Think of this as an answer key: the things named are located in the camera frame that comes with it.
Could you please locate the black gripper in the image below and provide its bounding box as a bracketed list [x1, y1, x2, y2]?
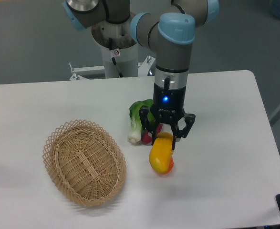
[139, 84, 196, 150]

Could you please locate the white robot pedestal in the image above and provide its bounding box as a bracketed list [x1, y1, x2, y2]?
[91, 11, 139, 78]

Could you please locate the red radish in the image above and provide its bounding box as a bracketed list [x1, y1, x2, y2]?
[141, 124, 163, 145]

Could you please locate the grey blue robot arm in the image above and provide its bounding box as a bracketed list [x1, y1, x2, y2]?
[62, 0, 219, 144]

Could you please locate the green bok choy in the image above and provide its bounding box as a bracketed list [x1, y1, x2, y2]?
[128, 99, 153, 143]

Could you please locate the woven wicker basket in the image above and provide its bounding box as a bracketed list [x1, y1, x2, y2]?
[42, 120, 126, 207]

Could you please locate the yellow orange mango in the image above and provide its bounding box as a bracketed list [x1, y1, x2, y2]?
[149, 132, 174, 174]

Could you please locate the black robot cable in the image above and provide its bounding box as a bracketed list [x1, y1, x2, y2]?
[108, 37, 124, 78]

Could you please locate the white metal base frame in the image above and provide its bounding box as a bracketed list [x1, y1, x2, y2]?
[69, 56, 156, 81]

